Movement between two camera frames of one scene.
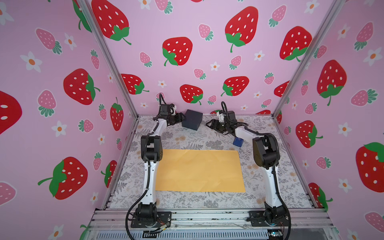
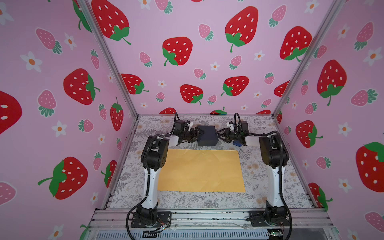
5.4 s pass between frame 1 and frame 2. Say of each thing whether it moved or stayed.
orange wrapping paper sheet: stayed
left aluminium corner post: stayed
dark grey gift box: moved
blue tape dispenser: stayed
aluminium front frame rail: stayed
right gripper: moved
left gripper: moved
